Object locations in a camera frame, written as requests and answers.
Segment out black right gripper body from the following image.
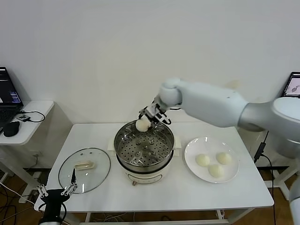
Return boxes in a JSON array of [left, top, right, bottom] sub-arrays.
[[144, 102, 167, 122]]

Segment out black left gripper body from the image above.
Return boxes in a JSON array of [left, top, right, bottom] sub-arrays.
[[43, 189, 70, 218]]

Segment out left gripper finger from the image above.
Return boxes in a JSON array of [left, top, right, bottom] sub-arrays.
[[37, 184, 49, 199], [60, 167, 78, 195]]

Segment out white steamed baozi bun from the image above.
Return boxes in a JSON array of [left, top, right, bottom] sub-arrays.
[[135, 119, 150, 132], [195, 154, 211, 168], [215, 152, 233, 165], [208, 164, 225, 178]]

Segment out glass lid with cream handle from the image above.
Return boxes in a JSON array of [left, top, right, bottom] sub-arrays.
[[58, 147, 111, 195]]

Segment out perforated steel steamer basket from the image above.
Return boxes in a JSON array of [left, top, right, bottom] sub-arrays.
[[107, 119, 182, 172]]

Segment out cream electric cooker pot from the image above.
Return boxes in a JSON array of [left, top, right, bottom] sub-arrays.
[[116, 150, 180, 187]]

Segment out round white plate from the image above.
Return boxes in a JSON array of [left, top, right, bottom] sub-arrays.
[[184, 137, 240, 184]]

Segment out white side table with mouse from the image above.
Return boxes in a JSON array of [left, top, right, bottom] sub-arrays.
[[0, 100, 56, 204]]

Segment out black computer mouse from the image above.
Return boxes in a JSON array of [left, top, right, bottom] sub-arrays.
[[4, 121, 21, 138]]

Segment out black laptop with dark screen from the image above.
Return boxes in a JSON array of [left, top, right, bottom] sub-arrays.
[[0, 67, 25, 135]]

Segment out white side table with strip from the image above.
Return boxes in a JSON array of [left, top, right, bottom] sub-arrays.
[[267, 131, 296, 201]]

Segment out grey laptop with pale screen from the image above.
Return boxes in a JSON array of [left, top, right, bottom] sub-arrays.
[[282, 71, 300, 98]]

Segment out thin black usb cable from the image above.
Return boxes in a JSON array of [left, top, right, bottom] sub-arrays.
[[16, 110, 46, 123]]

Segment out white table frame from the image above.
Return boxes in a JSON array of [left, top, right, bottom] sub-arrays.
[[84, 210, 255, 225]]

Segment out black cable with adapter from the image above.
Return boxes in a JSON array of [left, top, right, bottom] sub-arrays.
[[254, 131, 276, 225]]

